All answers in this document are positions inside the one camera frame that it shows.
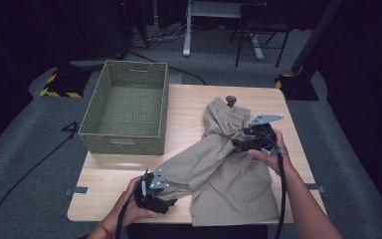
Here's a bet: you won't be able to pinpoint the long black floor cable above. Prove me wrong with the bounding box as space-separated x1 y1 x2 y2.
0 130 81 239

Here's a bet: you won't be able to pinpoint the black slanted pole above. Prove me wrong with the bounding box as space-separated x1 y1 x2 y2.
289 0 344 75

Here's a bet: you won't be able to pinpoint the left hand-held gripper black cable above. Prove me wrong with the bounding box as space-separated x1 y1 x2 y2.
113 178 147 239

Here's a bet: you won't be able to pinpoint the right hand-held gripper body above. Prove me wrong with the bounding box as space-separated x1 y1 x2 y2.
242 114 285 156

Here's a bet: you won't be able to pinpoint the person's right hand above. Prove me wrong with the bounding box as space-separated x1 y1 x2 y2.
247 128 292 177

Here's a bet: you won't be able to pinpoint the bundle of floor cables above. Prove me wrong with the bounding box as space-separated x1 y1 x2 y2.
128 23 197 52

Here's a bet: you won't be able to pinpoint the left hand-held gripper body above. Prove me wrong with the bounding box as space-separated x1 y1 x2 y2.
133 168 171 213

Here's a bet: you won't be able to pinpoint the right hand-held gripper black cable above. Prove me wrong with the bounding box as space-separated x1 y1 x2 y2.
274 152 288 239

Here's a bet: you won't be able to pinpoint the khaki pants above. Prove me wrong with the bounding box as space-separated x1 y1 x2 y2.
155 97 282 227

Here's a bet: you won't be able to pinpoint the red string bracelet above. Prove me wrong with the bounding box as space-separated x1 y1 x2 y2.
97 221 115 239

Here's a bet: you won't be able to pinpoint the black yellow-striped stand base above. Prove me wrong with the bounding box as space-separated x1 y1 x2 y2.
39 68 93 100
275 73 320 102

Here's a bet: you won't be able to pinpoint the black metal chair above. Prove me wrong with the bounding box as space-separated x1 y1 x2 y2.
228 2 292 69

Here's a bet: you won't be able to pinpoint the green woven basket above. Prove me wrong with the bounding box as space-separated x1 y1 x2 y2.
78 59 169 156

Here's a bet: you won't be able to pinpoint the grey tape piece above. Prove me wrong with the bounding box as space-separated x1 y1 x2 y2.
304 182 326 194
63 186 90 196

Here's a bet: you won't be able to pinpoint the white desk frame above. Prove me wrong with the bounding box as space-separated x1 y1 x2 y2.
182 0 267 62

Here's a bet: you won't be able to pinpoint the hand-held gripper black cable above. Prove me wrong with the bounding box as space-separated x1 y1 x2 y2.
274 152 288 239
113 178 147 239

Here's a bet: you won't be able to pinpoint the person's left hand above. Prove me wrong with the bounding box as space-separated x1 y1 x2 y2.
110 175 159 227

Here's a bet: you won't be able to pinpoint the thin black floor cable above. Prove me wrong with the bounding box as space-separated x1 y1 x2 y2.
128 49 209 86

